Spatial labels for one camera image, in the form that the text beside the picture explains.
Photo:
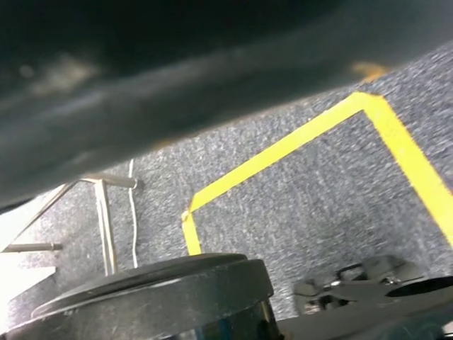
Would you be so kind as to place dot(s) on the yellow floor tape outline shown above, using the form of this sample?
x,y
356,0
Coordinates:
x,y
283,150

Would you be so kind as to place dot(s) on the black perforated robot part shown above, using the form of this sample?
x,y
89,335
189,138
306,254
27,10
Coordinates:
x,y
142,305

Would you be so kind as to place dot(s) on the steel workbench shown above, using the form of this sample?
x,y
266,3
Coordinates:
x,y
106,234

